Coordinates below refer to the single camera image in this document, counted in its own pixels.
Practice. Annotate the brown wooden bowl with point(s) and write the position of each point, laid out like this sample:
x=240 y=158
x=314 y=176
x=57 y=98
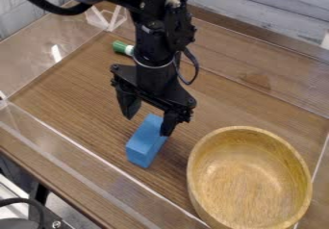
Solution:
x=248 y=180

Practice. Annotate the blue rectangular block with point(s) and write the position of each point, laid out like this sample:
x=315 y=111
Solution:
x=146 y=142

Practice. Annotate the black table leg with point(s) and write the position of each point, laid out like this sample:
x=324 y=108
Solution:
x=42 y=193

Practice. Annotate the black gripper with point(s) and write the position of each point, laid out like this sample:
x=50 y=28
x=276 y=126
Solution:
x=173 y=100

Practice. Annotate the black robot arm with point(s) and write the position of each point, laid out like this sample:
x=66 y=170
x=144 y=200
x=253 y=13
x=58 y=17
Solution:
x=152 y=80

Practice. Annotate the green white marker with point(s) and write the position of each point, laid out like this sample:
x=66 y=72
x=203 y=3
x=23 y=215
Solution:
x=124 y=48

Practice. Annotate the clear acrylic tray wall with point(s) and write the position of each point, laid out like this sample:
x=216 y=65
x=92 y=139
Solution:
x=261 y=75

